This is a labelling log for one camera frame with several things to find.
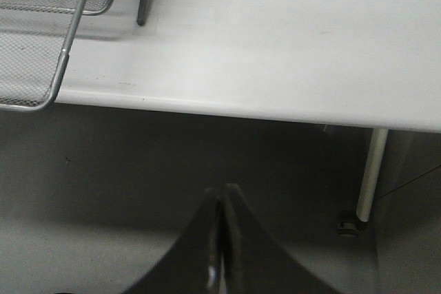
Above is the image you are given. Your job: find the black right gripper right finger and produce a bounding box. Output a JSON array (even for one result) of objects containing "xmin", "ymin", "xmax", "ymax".
[{"xmin": 222, "ymin": 184, "xmax": 338, "ymax": 293}]

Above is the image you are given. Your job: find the white table leg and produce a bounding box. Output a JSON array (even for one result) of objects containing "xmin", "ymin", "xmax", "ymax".
[{"xmin": 356, "ymin": 128, "xmax": 389, "ymax": 223}]

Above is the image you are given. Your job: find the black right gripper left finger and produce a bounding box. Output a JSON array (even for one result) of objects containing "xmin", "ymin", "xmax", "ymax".
[{"xmin": 125, "ymin": 189, "xmax": 221, "ymax": 294}]

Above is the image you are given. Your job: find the table caster wheel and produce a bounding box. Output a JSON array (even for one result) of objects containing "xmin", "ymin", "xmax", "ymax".
[{"xmin": 337, "ymin": 210, "xmax": 367, "ymax": 238}]

